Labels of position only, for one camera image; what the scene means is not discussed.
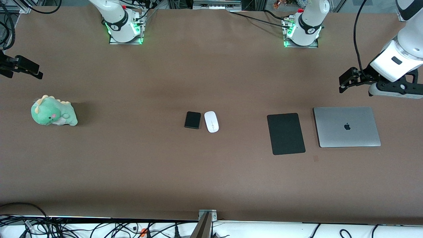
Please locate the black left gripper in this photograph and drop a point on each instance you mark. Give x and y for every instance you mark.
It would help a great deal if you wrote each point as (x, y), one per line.
(364, 78)

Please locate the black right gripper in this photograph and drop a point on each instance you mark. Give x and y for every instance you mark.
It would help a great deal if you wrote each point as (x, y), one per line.
(7, 64)

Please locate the white computer mouse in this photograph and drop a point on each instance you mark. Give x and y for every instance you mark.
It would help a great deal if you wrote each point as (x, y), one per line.
(211, 122)

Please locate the black phone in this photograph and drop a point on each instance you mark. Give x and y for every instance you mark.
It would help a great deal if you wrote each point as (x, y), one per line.
(192, 120)

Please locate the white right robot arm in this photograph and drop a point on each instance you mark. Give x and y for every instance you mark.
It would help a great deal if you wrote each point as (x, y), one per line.
(115, 16)

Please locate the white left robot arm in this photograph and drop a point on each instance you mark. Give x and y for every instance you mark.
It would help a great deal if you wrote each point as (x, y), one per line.
(310, 16)

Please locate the black mouse pad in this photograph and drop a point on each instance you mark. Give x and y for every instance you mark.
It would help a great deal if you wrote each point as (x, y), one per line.
(286, 134)

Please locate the silver closed laptop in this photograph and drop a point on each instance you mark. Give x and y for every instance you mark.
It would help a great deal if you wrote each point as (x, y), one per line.
(347, 127)

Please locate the green dinosaur plush toy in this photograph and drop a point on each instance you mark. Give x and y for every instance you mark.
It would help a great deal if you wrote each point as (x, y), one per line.
(49, 112)

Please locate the clear tape piece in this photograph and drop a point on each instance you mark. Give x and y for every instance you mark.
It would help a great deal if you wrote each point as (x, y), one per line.
(316, 158)

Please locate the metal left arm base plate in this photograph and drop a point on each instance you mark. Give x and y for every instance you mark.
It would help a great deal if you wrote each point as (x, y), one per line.
(299, 45)

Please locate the aluminium frame corner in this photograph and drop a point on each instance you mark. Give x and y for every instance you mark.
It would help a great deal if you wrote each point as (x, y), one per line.
(16, 5)

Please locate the aluminium frame rail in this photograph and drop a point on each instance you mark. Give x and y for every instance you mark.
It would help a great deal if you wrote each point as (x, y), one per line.
(216, 4)

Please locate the metal table edge bracket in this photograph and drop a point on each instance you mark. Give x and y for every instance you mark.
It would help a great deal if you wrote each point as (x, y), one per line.
(207, 214)

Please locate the dark aluminium profile post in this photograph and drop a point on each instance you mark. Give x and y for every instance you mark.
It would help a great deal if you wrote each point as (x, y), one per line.
(202, 229)

